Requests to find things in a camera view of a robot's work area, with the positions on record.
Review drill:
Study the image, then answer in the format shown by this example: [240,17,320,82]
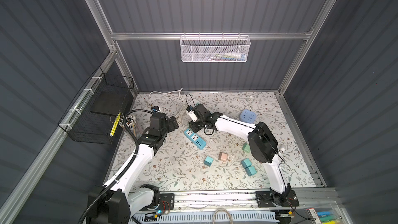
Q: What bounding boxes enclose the teal adapter front lower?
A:
[245,166,257,176]

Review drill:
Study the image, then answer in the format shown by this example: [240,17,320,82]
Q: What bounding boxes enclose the clear box of markers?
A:
[305,207,344,224]

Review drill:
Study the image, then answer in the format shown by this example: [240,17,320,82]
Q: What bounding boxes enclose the blue square power socket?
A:
[239,109,257,123]

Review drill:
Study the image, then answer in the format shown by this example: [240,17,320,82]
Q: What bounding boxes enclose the green plug adapter right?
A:
[242,143,251,153]

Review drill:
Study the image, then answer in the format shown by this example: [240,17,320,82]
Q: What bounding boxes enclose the white wire mesh basket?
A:
[179,34,251,63]

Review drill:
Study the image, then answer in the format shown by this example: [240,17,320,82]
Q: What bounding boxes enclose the pink plug adapter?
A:
[218,152,229,162]

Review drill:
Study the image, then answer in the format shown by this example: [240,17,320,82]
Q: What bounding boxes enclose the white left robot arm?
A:
[78,110,179,224]

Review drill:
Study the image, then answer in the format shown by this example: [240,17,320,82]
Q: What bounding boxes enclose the coiled white cable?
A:
[175,104,190,130]

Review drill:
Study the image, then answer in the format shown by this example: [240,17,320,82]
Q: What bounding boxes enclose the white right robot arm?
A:
[186,104,293,206]

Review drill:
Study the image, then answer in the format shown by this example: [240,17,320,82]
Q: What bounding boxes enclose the teal power strip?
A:
[184,128,206,150]

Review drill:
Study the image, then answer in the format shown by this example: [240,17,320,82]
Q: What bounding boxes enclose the teal plug adapter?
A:
[204,156,214,167]

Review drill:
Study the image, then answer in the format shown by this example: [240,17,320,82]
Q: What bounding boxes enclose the pencil cup holder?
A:
[123,114,136,130]

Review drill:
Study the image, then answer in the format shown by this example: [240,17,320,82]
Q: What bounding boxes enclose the black wire mesh basket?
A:
[59,69,134,145]

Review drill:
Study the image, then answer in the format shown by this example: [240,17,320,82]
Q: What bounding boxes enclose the white cable of white strip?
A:
[147,88,187,106]

